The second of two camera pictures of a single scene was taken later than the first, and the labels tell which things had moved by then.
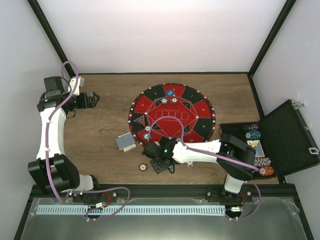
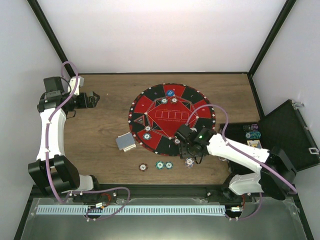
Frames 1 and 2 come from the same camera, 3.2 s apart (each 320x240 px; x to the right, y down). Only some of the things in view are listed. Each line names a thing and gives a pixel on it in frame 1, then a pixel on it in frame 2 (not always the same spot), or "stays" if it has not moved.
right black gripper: x=157 y=167 → x=183 y=152
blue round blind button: x=170 y=93 stays
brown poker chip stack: x=143 y=167 stays
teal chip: x=145 y=136 stays
